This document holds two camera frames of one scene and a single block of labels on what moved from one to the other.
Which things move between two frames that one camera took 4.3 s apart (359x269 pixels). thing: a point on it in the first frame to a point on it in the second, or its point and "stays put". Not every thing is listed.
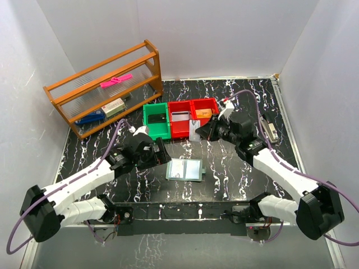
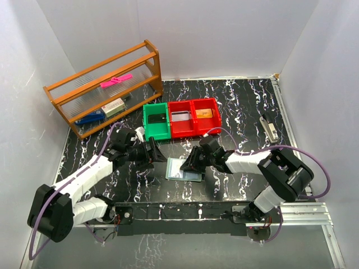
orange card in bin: [203, 113] stays put
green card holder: [184, 170] stays put
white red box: [114, 107] stays put
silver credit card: [193, 125] to [176, 116]
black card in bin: [158, 118] stays put
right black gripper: [208, 131] to [192, 162]
